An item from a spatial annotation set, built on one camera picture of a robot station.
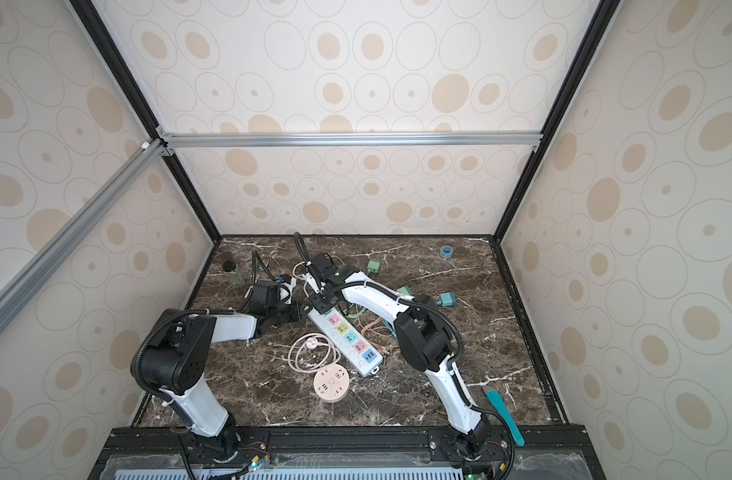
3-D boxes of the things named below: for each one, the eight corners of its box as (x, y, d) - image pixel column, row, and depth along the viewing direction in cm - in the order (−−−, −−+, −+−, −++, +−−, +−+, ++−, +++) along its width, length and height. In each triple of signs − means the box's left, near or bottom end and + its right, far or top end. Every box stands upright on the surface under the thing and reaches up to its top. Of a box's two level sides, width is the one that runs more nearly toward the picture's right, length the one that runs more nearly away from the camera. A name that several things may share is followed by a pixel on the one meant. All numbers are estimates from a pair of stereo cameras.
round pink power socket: (313, 402, 82) (311, 399, 80) (317, 368, 88) (315, 364, 86) (348, 402, 82) (347, 399, 80) (350, 368, 88) (349, 364, 86)
